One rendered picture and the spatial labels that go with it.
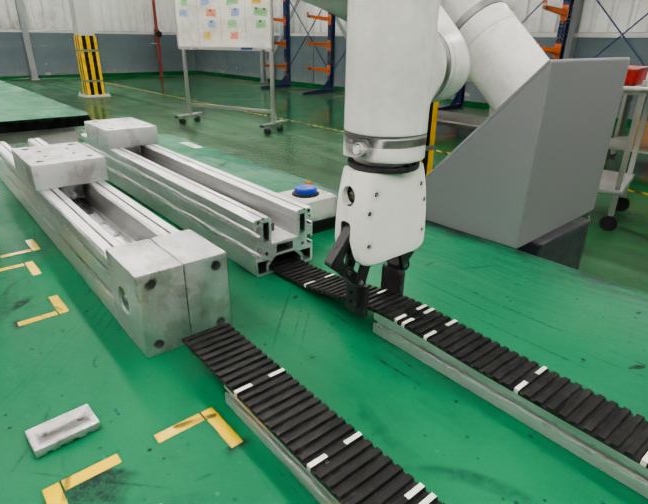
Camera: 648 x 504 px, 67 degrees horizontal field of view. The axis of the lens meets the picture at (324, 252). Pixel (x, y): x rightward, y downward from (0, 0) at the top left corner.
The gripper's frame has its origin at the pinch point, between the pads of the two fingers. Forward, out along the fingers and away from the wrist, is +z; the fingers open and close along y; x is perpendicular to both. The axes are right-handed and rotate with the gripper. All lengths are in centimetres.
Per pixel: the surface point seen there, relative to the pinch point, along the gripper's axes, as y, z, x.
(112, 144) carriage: -5, -6, 75
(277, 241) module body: -1.2, -0.6, 18.3
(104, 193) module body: -16.5, -4.6, 42.8
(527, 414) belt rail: -2.0, 2.7, -20.7
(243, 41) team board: 295, -22, 518
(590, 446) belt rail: -1.3, 2.7, -25.8
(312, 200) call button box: 11.7, -2.1, 26.5
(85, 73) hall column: 242, 40, 1012
